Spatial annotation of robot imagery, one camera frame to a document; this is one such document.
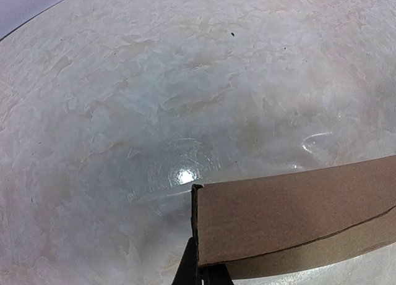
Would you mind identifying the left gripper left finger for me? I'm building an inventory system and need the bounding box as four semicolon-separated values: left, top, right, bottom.
171;237;198;285

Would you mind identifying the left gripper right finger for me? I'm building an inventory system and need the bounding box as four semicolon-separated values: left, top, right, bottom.
200;264;233;285

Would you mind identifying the brown cardboard box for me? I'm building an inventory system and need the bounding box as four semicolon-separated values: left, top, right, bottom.
191;156;395;279

